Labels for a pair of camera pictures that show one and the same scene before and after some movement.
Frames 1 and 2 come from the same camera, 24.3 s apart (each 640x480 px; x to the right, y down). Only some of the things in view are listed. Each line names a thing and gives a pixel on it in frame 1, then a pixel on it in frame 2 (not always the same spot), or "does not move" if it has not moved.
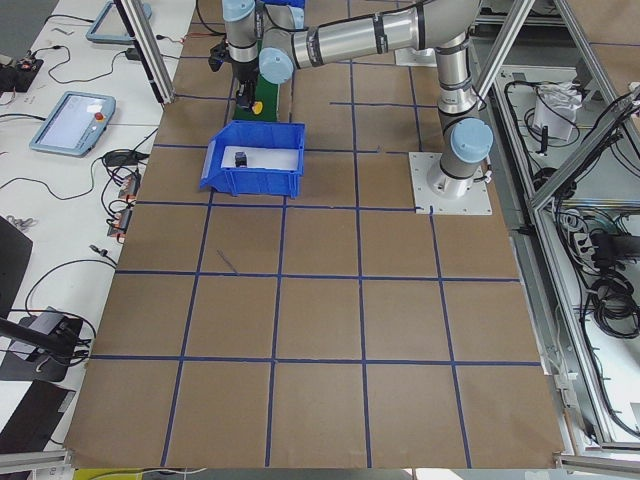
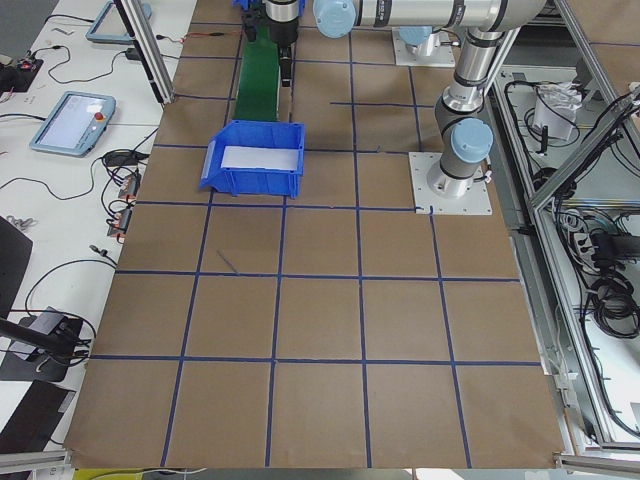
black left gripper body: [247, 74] → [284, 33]
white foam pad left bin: [262, 157] does not move
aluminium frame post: [139, 25] does not move
